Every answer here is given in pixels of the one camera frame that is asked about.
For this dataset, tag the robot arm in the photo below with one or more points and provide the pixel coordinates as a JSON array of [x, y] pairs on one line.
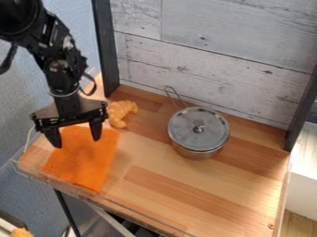
[[41, 37]]

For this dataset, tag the toy croissant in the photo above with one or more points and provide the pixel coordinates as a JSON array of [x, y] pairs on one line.
[[119, 112]]

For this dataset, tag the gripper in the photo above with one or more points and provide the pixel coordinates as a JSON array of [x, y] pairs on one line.
[[68, 111]]

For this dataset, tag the silver lid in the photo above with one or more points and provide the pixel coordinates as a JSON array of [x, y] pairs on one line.
[[198, 128]]

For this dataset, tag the orange cloth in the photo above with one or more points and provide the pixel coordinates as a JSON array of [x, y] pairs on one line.
[[82, 160]]

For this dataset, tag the silver pot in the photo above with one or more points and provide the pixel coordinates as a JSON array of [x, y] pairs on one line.
[[198, 139]]

